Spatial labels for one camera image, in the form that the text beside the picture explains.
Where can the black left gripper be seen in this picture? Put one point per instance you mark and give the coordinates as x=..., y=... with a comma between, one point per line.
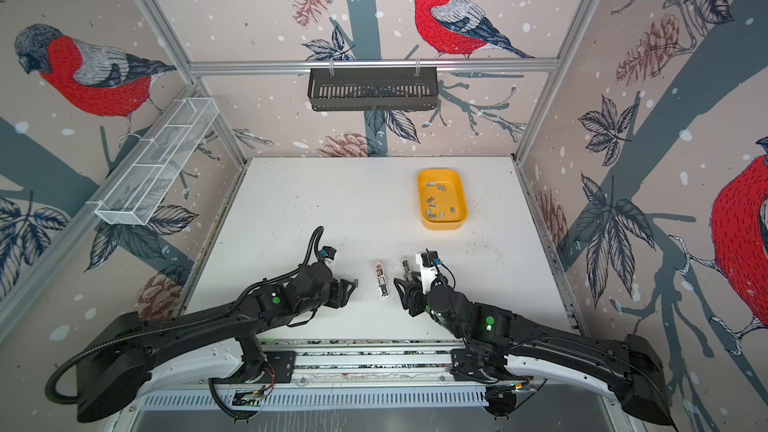
x=340, y=291

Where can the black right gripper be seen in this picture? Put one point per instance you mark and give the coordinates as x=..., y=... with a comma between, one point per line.
x=413, y=293

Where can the beige olive mini stapler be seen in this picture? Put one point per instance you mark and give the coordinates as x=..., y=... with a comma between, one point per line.
x=409, y=274

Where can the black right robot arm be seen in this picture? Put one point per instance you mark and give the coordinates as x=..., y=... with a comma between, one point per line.
x=499, y=345

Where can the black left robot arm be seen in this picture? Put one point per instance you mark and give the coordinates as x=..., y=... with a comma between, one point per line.
x=218, y=345

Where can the yellow plastic tray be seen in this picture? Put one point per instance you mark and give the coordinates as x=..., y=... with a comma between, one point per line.
x=431, y=197

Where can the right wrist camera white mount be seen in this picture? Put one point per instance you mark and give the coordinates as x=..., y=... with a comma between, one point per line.
x=427, y=263

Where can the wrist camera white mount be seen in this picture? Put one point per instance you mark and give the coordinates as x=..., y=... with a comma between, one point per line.
x=327, y=255
x=427, y=263

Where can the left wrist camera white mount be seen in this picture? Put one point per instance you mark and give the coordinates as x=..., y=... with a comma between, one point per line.
x=327, y=255

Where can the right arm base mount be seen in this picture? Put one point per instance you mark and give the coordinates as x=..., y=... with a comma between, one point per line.
x=504, y=391

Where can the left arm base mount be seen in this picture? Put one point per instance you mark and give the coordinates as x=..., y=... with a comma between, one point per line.
x=262, y=371

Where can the black hanging wire basket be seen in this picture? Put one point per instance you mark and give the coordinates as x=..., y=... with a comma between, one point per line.
x=373, y=89

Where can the white wire mesh basket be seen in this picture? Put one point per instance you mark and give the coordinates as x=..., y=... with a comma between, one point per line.
x=141, y=189

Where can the aluminium cage frame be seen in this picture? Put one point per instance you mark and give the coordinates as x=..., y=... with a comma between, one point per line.
x=24, y=297

